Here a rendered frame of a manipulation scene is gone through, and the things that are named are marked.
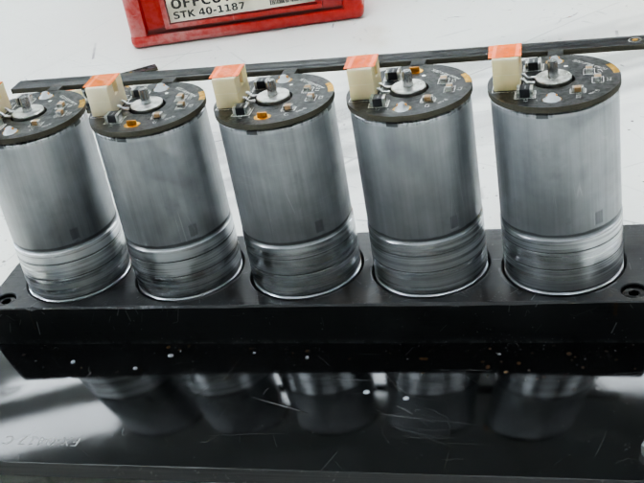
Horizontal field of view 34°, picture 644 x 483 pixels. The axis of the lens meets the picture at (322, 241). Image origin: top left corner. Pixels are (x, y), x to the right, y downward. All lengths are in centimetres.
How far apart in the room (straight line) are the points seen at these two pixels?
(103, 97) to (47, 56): 26
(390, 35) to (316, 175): 21
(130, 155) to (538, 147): 8
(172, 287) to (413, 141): 7
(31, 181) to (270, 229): 5
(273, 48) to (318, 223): 22
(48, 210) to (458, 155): 9
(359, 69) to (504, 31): 21
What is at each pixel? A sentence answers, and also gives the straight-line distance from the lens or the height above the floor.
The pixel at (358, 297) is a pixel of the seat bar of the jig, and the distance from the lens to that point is 23.
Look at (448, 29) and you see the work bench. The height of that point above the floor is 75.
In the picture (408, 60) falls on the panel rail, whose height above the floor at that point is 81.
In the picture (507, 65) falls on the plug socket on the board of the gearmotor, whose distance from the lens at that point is 21.
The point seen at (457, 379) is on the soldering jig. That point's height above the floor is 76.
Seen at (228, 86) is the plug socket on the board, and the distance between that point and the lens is 22.
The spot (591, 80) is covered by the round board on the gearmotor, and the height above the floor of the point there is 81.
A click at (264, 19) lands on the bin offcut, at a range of 45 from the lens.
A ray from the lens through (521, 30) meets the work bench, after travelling 42.
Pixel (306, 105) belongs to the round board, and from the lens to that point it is 21.
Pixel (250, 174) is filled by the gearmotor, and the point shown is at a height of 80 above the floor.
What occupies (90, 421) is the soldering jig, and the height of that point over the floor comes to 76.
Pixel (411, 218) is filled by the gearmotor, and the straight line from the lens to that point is 21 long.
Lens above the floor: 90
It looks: 30 degrees down
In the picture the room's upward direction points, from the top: 11 degrees counter-clockwise
